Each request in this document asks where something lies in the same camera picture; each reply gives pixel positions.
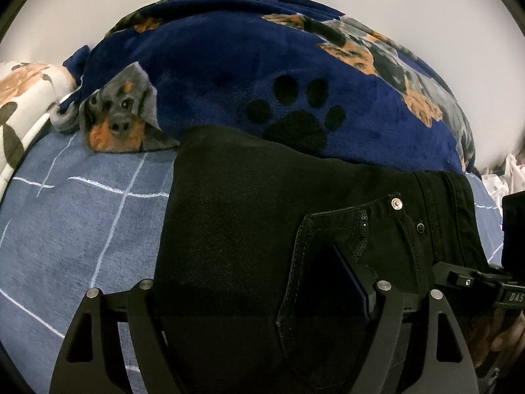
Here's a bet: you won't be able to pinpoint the black pants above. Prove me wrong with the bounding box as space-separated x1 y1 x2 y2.
154 126 489 393

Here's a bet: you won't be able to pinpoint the navy dog print blanket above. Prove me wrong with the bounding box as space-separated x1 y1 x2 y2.
51 0 475 173

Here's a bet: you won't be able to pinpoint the blue grid bed sheet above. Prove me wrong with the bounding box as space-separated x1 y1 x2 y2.
0 128 506 394

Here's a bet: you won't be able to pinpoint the floral white pillow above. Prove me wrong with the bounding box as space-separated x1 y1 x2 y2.
0 61 76 192

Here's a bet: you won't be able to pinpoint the white patterned crumpled cloth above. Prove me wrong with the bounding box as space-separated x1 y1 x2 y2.
481 152 525 215

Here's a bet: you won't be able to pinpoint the person's right hand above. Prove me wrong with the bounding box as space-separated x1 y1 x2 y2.
467 310 524 368

